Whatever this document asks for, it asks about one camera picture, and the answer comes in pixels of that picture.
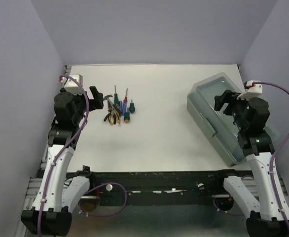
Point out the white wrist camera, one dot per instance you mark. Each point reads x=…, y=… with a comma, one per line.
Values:
x=71, y=86
x=253, y=88

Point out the aluminium extrusion frame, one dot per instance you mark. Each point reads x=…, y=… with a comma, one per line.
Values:
x=31, y=193

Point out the small claw hammer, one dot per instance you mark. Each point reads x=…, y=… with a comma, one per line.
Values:
x=107, y=97

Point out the red blue screwdriver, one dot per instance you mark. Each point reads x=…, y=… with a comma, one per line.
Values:
x=125, y=100

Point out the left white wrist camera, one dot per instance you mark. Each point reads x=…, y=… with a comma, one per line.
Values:
x=71, y=86

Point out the grey translucent tool box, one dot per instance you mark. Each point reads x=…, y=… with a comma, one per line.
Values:
x=232, y=141

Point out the blue handled screwdriver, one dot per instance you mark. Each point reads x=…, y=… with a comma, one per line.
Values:
x=121, y=107

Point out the black mounting rail base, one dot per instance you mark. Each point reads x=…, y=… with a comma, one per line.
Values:
x=159, y=188

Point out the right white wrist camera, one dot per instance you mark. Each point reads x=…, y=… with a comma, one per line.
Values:
x=253, y=88

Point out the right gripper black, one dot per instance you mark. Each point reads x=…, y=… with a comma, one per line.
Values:
x=228, y=96

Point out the yellow black pliers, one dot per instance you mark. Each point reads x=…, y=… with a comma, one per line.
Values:
x=112, y=116

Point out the green orange stubby screwdriver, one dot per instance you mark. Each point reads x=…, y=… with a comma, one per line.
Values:
x=127, y=116

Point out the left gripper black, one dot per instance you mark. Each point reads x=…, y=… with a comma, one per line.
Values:
x=97, y=102

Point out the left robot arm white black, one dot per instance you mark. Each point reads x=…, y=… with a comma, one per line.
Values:
x=51, y=211

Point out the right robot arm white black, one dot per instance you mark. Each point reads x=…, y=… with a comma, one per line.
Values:
x=267, y=215

